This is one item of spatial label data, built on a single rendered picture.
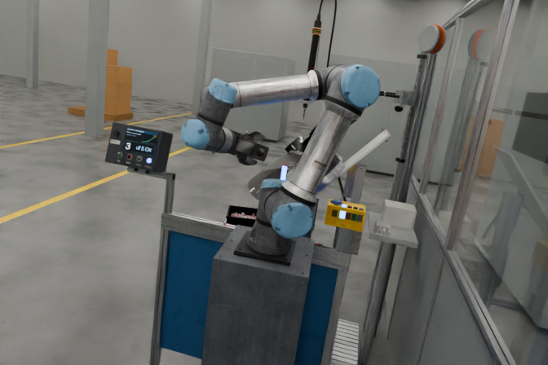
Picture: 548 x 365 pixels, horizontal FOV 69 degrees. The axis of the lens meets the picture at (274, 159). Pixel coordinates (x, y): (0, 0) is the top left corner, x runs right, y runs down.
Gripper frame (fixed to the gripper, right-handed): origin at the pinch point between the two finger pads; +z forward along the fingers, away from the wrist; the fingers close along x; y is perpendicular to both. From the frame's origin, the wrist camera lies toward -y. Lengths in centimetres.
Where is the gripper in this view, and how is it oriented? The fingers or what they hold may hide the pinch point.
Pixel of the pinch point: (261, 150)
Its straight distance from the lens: 133.2
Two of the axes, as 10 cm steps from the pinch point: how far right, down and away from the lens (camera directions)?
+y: -8.4, -3.2, 4.4
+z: 4.4, 0.9, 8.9
